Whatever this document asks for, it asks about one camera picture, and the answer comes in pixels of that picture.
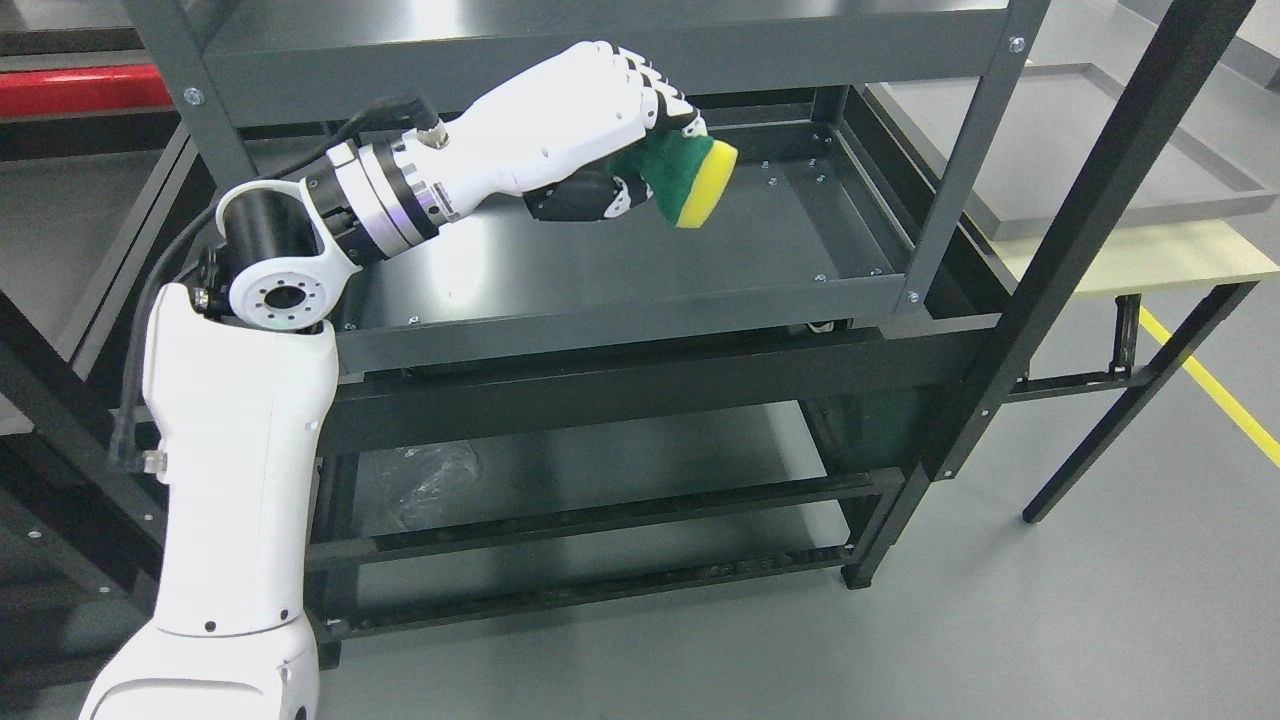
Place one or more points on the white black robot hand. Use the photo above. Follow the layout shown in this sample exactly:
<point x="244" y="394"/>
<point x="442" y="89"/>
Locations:
<point x="546" y="134"/>

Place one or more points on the green yellow sponge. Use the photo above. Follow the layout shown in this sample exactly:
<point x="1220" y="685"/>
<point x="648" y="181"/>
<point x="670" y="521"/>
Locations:
<point x="686" y="175"/>

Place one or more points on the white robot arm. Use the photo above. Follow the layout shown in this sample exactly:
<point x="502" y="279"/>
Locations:
<point x="240" y="450"/>

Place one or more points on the dark grey metal cart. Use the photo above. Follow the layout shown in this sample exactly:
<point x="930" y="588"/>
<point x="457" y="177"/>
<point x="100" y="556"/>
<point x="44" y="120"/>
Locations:
<point x="263" y="83"/>

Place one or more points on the clear plastic bag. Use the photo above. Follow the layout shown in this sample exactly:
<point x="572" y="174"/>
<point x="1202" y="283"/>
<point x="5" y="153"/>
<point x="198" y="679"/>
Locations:
<point x="424" y="482"/>

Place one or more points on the black large shelving rack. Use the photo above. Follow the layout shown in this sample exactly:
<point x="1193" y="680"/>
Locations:
<point x="897" y="363"/>

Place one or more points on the red metal beam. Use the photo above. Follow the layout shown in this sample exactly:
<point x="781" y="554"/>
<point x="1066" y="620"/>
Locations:
<point x="37" y="93"/>

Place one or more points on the grey flat tray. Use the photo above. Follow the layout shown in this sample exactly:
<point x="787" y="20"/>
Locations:
<point x="1054" y="117"/>

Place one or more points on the beige folding table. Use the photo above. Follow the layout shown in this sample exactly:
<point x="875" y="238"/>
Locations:
<point x="1146" y="353"/>

